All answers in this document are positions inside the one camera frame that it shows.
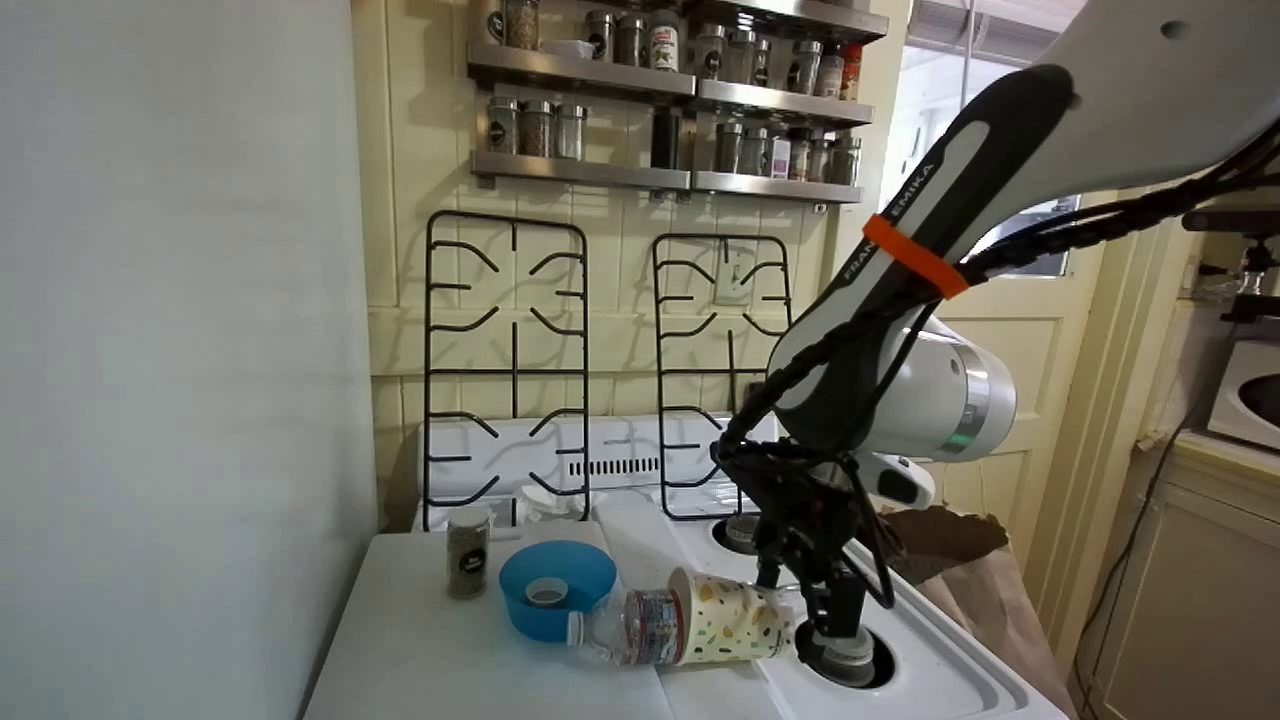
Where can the clear plastic water bottle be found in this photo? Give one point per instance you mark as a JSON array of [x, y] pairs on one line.
[[626, 633]]

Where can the small grey tin can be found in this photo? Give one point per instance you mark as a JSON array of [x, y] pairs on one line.
[[471, 556]]

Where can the dark countertop appliance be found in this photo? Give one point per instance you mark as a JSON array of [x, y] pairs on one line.
[[1241, 263]]

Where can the glass spice jar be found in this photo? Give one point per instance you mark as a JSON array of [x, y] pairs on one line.
[[534, 128], [805, 152], [512, 23], [742, 55], [759, 147], [602, 32], [841, 158], [730, 141], [628, 38], [839, 73], [781, 152], [808, 65], [569, 128], [664, 42], [502, 126], [709, 48]]

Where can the black stove grate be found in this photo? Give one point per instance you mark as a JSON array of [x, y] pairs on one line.
[[507, 214], [722, 238]]

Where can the white gas stove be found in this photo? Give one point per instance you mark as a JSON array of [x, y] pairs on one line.
[[443, 664]]

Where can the cream kitchen cabinet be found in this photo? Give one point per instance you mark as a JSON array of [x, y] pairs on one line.
[[1185, 586]]

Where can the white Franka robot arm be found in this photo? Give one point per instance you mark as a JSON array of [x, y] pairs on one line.
[[1104, 104]]

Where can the white microwave oven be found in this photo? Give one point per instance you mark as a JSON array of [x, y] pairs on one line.
[[1244, 397]]

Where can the blue tape roll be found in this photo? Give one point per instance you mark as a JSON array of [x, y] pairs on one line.
[[554, 592]]

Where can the metal spice shelf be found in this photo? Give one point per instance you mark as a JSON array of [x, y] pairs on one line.
[[587, 168], [812, 18], [587, 73]]

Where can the bright window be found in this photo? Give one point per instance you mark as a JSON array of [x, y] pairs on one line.
[[932, 122]]

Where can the white polka dot paper cup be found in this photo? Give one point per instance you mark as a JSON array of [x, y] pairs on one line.
[[724, 620]]

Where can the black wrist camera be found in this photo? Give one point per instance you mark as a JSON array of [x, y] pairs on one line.
[[759, 462]]

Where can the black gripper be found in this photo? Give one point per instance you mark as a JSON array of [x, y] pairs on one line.
[[805, 525]]

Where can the cream panel door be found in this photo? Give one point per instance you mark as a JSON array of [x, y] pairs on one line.
[[1055, 403]]

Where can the tall white refrigerator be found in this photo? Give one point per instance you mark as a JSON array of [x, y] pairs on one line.
[[172, 373]]

